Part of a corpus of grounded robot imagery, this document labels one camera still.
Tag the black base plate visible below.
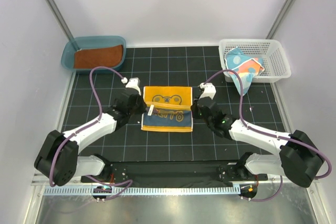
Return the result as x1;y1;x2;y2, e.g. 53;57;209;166
94;161;268;188

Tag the left aluminium corner post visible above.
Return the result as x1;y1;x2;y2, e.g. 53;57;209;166
45;0;74;40

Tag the orange blue dotted towel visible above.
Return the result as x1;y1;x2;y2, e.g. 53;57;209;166
224;47;265;95

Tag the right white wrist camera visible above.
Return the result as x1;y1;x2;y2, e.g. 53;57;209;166
199;82;216;99

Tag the teal plastic tub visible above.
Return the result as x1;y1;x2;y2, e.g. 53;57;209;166
61;36;127;73

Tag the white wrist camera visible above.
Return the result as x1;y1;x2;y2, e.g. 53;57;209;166
121;77;141;95
199;82;216;99

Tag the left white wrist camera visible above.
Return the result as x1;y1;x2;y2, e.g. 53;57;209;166
121;77;141;95

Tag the colourful patterned towel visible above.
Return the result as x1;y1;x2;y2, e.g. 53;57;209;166
141;86;193;133

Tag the brown towel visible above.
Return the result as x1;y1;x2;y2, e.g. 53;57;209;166
73;45;123;69

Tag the right aluminium corner post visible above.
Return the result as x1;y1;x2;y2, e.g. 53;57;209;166
266;0;296;39

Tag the aluminium corner post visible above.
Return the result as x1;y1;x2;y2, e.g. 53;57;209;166
45;0;74;40
266;0;296;39

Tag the white slotted cable duct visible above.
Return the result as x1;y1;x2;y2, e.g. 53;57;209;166
43;185;240;196

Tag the white plastic basket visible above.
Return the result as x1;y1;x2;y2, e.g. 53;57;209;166
218;39;291;83

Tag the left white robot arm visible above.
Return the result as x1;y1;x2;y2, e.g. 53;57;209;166
34;89;146;187

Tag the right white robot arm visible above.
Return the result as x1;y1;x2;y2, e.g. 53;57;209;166
191;97;327;188

